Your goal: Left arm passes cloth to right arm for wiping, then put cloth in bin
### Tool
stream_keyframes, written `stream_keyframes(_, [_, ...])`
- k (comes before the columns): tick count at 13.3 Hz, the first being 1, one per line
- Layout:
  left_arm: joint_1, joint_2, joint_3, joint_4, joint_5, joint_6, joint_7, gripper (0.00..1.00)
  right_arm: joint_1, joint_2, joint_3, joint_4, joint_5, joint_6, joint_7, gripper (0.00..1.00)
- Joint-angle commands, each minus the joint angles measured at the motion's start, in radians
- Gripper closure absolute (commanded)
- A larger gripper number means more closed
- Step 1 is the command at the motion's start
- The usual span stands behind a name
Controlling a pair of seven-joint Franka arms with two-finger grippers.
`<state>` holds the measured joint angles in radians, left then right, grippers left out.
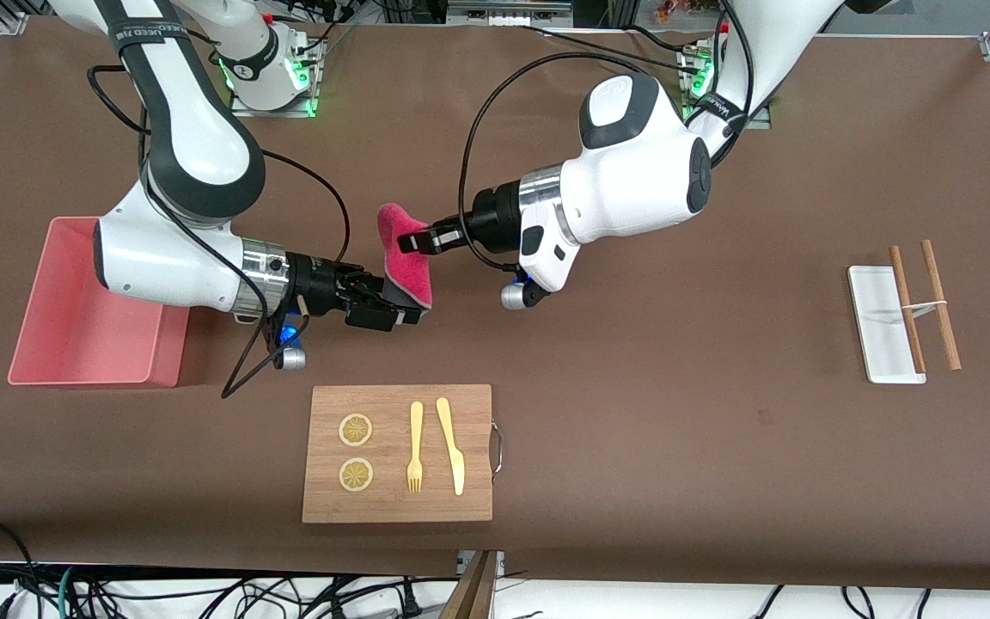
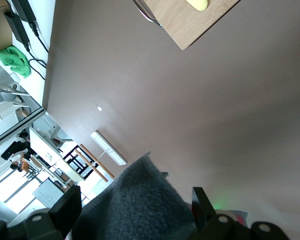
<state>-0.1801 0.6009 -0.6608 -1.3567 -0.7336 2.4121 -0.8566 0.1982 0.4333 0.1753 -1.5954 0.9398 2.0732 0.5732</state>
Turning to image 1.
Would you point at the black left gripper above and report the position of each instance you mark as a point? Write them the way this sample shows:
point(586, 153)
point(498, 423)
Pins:
point(493, 211)

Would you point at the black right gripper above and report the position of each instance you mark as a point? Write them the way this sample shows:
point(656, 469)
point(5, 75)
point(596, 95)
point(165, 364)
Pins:
point(316, 285)

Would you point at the red and grey cloth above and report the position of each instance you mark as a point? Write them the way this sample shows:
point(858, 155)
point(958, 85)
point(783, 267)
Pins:
point(405, 266)

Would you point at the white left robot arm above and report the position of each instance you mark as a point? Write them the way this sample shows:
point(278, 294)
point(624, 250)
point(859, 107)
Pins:
point(632, 172)

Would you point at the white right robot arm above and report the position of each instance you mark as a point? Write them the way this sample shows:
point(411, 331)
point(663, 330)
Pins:
point(177, 258)

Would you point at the yellow lemon slice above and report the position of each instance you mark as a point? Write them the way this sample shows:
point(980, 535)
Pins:
point(356, 474)
point(356, 430)

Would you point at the yellow plastic fork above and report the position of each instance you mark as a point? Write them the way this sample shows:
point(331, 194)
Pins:
point(415, 430)

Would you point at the yellow plastic knife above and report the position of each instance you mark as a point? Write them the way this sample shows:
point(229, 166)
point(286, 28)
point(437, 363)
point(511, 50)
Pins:
point(454, 456)

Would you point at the wooden cutting board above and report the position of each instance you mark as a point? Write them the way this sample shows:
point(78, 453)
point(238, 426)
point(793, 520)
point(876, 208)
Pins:
point(392, 507)

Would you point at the brown table cover sheet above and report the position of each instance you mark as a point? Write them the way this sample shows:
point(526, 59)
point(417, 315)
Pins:
point(632, 344)

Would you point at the grey power strip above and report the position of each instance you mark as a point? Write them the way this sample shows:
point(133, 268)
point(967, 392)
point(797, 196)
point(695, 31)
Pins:
point(504, 13)

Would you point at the pink plastic bin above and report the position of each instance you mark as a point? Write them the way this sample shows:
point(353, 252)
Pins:
point(74, 344)

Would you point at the brown wooden beam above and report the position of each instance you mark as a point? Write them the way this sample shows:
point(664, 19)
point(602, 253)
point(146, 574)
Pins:
point(469, 597)

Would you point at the white rectangular tray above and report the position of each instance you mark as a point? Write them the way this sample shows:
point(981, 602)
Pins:
point(877, 335)

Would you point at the white rubber band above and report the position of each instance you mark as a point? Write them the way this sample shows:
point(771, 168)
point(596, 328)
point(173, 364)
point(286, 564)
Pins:
point(925, 304)

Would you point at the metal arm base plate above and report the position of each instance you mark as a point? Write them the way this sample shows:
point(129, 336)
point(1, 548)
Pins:
point(306, 107)
point(761, 123)

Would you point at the small metal bracket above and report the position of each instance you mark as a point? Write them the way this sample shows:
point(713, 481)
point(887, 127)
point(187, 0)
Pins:
point(499, 563)

